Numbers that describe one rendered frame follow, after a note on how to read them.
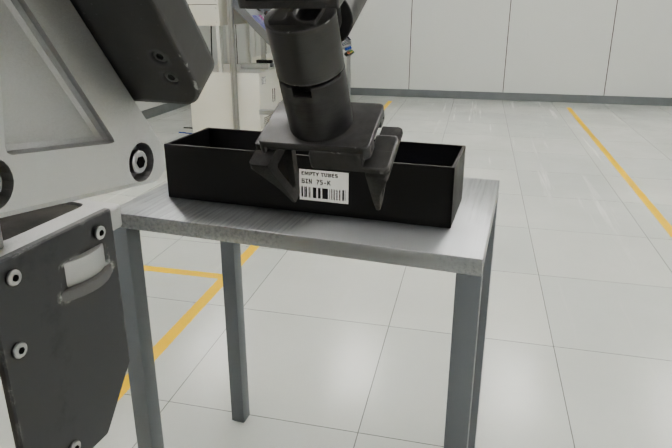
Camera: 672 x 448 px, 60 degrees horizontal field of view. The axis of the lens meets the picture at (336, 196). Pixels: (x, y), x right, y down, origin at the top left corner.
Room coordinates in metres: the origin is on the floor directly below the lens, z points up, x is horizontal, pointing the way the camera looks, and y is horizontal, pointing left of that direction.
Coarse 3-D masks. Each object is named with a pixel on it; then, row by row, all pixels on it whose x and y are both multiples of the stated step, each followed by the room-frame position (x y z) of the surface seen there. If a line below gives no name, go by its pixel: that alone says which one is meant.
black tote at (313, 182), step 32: (192, 160) 1.11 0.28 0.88; (224, 160) 1.09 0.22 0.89; (416, 160) 1.14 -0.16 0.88; (448, 160) 1.12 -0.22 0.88; (192, 192) 1.11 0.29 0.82; (224, 192) 1.09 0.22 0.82; (256, 192) 1.07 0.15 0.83; (320, 192) 1.03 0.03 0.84; (352, 192) 1.01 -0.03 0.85; (416, 192) 0.97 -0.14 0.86; (448, 192) 0.96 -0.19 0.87; (416, 224) 0.97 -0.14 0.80; (448, 224) 0.95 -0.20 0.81
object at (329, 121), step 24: (288, 96) 0.48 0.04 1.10; (312, 96) 0.47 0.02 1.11; (336, 96) 0.48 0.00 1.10; (288, 120) 0.50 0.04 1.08; (312, 120) 0.48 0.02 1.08; (336, 120) 0.49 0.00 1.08; (360, 120) 0.51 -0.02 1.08; (264, 144) 0.50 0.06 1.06; (288, 144) 0.49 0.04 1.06; (312, 144) 0.49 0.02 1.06; (336, 144) 0.48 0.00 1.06; (360, 144) 0.48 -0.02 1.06
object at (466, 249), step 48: (480, 192) 1.16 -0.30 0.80; (240, 240) 0.96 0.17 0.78; (288, 240) 0.93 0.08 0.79; (336, 240) 0.90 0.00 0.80; (384, 240) 0.90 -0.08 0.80; (432, 240) 0.90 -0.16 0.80; (480, 240) 0.90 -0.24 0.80; (144, 288) 1.06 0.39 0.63; (240, 288) 1.45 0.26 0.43; (480, 288) 0.83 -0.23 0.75; (144, 336) 1.05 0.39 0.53; (240, 336) 1.43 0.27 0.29; (480, 336) 1.22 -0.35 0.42; (144, 384) 1.03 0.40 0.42; (240, 384) 1.42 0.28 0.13; (480, 384) 1.22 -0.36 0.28; (144, 432) 1.04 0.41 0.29
